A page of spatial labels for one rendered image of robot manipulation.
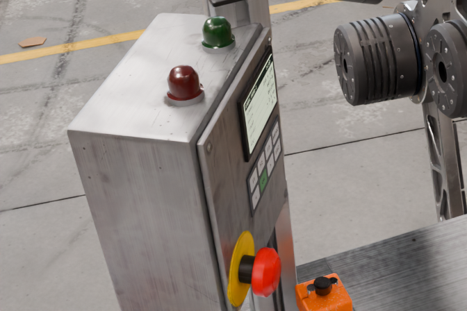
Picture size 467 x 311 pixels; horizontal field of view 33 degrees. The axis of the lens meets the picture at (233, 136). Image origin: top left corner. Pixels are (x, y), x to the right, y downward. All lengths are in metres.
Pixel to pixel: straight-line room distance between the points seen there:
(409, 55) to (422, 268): 0.50
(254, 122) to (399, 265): 0.75
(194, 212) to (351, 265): 0.78
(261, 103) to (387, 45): 1.03
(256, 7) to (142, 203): 0.18
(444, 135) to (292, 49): 1.86
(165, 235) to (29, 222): 2.29
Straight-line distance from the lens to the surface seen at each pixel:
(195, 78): 0.54
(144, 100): 0.56
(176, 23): 0.65
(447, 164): 1.74
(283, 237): 0.78
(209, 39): 0.60
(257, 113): 0.61
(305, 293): 0.78
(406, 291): 1.28
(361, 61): 1.61
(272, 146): 0.67
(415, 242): 1.35
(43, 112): 3.41
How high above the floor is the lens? 1.77
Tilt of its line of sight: 36 degrees down
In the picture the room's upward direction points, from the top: 8 degrees counter-clockwise
